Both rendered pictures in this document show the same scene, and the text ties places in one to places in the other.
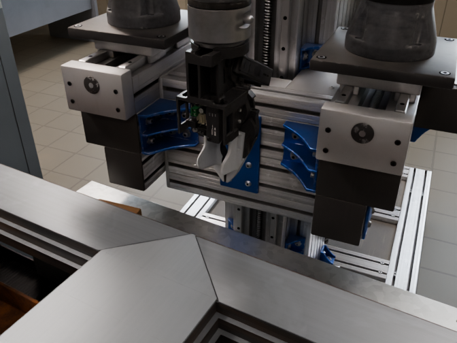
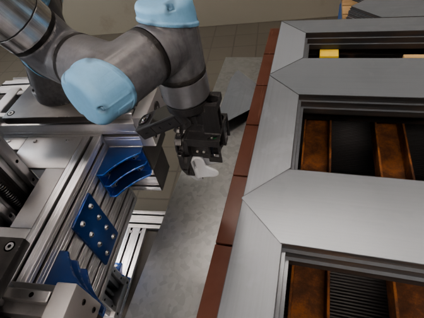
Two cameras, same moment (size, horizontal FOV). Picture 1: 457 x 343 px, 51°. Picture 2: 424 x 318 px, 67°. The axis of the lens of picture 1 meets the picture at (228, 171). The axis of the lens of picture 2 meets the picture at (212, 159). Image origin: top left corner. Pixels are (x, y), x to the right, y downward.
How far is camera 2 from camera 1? 0.76 m
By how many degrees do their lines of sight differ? 71
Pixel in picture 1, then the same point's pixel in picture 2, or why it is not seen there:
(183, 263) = (270, 192)
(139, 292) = (303, 204)
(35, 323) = (356, 243)
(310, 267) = (180, 196)
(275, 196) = (121, 219)
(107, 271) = (297, 228)
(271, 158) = (106, 206)
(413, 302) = not seen: hidden behind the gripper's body
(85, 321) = (339, 218)
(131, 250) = (272, 224)
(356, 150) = not seen: hidden behind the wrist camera
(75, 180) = not seen: outside the picture
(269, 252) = (171, 220)
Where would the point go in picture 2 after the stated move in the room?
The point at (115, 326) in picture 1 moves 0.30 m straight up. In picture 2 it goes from (332, 203) to (362, 71)
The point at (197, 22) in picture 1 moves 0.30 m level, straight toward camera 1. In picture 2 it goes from (205, 84) to (383, 26)
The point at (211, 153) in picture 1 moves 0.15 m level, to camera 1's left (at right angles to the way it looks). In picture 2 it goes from (202, 170) to (225, 236)
